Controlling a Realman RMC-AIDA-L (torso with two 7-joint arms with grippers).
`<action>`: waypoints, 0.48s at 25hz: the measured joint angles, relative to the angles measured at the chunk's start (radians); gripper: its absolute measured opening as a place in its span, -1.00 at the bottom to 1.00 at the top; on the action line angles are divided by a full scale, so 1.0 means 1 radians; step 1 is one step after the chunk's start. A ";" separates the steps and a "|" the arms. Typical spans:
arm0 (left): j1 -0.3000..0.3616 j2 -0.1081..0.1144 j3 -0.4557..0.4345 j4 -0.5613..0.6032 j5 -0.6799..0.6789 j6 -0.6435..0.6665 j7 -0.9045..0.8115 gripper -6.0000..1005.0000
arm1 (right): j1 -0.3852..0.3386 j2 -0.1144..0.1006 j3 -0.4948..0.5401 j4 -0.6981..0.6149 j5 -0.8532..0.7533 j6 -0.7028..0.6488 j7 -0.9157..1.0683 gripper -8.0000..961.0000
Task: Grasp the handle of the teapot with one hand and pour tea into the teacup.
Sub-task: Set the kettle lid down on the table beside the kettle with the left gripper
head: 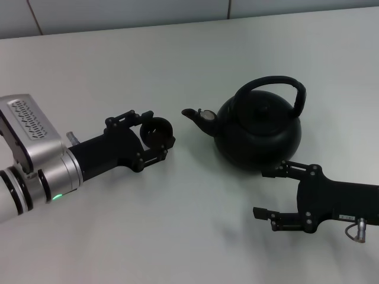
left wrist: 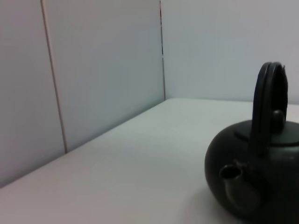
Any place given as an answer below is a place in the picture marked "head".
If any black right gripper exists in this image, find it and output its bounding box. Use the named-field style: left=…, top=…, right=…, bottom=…
left=252, top=160, right=379, bottom=235

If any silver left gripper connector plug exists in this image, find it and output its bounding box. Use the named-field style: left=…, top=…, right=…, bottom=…
left=66, top=131, right=80, bottom=147

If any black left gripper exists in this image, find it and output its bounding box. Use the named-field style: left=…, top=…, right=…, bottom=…
left=67, top=109, right=176, bottom=180

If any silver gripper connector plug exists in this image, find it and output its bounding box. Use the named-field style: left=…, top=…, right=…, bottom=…
left=344, top=217, right=368, bottom=244
left=66, top=131, right=80, bottom=147

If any black round teapot with handle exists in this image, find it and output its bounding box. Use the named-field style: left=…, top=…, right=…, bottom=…
left=181, top=75, right=307, bottom=173

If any small black teacup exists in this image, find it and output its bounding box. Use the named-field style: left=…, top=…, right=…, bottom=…
left=139, top=117, right=174, bottom=149

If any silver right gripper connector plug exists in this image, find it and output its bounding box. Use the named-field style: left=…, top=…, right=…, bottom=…
left=344, top=217, right=368, bottom=244

